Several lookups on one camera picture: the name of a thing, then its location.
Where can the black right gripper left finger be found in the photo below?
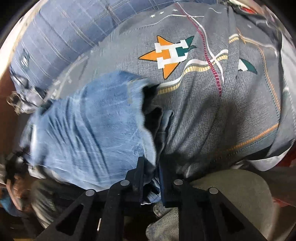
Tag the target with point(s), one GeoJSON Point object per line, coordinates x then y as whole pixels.
{"type": "Point", "coordinates": [136, 179]}

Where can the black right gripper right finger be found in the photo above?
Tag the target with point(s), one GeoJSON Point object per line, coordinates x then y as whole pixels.
{"type": "Point", "coordinates": [170, 184]}

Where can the blue denim jeans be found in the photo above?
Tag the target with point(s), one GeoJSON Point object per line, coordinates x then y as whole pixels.
{"type": "Point", "coordinates": [93, 137]}

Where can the grey patterned bedsheet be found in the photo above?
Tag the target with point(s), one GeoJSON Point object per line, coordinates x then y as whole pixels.
{"type": "Point", "coordinates": [226, 72]}

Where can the blue plaid pillow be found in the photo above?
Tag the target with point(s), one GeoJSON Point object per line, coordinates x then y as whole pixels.
{"type": "Point", "coordinates": [61, 32]}

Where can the pile of clothes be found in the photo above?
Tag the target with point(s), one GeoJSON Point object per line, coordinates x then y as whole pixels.
{"type": "Point", "coordinates": [252, 8]}

